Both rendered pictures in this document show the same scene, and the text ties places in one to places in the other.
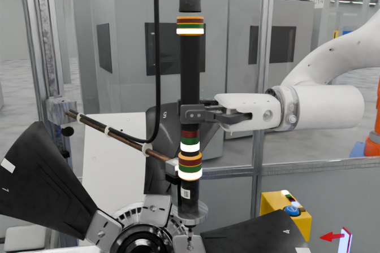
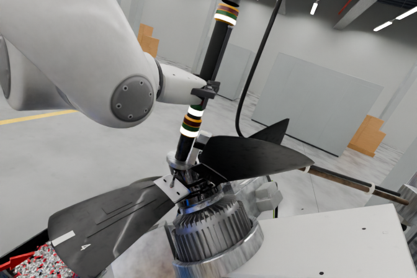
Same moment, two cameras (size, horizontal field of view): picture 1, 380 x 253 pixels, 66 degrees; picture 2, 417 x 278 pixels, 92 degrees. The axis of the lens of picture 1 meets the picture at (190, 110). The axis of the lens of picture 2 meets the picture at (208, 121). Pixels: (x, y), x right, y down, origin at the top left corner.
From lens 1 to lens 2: 0.88 m
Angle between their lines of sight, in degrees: 121
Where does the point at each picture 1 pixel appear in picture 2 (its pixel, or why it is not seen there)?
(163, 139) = (255, 162)
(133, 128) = (367, 237)
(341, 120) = not seen: hidden behind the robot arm
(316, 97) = not seen: hidden behind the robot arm
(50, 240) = (261, 200)
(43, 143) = (274, 126)
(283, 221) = (89, 258)
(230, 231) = (150, 215)
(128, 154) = (322, 236)
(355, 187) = not seen: outside the picture
